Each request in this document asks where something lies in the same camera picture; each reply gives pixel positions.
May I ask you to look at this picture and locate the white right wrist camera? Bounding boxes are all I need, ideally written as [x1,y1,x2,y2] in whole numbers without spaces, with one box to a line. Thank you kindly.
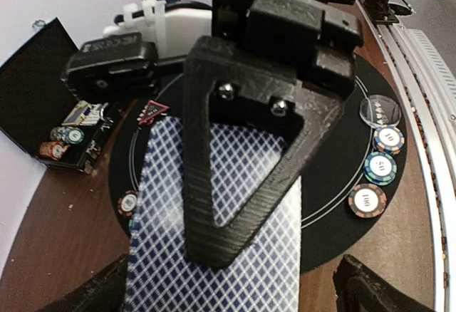
[61,0,212,103]

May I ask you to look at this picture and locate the front aluminium rail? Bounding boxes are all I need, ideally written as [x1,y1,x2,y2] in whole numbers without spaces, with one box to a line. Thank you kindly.
[356,1,455,311]

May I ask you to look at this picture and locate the red triangle all-in marker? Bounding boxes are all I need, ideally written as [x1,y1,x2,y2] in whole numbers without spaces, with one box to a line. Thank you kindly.
[137,100,169,126]

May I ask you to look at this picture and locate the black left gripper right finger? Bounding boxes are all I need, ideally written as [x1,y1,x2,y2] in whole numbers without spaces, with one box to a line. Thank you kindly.
[333,254,431,312]

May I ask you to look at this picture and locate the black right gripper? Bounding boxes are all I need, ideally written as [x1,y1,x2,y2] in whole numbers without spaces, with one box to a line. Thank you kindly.
[212,0,363,100]

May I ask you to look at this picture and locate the yellow card box in case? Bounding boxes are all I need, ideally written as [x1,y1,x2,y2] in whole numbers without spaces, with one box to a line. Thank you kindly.
[61,100,94,126]

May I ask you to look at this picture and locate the red black chips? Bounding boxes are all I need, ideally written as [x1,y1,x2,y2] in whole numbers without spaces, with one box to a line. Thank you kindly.
[348,184,388,219]
[117,190,138,218]

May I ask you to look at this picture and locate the green chip row in case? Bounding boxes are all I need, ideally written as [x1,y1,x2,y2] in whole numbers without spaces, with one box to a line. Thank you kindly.
[50,126,85,145]

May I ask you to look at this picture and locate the clear round dealer button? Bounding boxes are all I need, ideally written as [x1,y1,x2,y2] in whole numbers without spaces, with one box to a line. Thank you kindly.
[359,95,402,129]

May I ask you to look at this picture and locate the green chips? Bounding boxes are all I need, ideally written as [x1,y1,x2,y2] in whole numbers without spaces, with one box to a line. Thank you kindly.
[363,151,398,186]

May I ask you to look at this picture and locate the red chip row in case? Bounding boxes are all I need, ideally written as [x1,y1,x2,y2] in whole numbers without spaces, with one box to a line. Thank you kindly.
[39,141,70,161]

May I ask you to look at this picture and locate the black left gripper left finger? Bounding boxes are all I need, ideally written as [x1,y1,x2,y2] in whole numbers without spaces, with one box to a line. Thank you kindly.
[42,254,128,311]

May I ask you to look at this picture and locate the white blue chips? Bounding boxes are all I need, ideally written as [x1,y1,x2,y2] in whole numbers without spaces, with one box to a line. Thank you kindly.
[373,125,405,155]

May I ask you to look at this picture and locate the black poker chip case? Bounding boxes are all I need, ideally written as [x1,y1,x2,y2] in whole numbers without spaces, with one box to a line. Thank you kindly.
[1,19,124,174]

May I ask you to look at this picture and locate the blue playing card deck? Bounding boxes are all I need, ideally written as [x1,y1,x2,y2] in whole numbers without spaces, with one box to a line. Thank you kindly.
[125,117,301,311]

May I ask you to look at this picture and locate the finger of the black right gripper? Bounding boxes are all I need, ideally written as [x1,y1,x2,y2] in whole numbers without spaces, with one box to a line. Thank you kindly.
[182,36,343,269]

